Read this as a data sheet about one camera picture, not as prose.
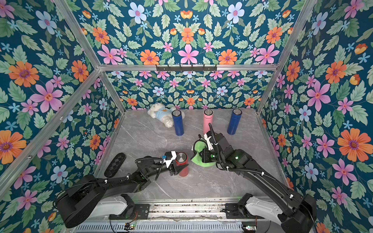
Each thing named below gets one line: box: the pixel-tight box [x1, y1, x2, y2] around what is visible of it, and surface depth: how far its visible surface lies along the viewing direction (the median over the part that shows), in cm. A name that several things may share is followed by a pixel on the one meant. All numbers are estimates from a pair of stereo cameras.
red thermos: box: [175, 151, 189, 178], surface depth 72 cm
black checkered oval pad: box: [103, 152, 127, 179], surface depth 90 cm
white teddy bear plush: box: [147, 102, 186, 128], surface depth 108 cm
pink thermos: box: [203, 108, 214, 134], surface depth 92 cm
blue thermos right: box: [226, 108, 243, 135], surface depth 95 cm
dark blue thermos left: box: [171, 109, 185, 137], surface depth 96 cm
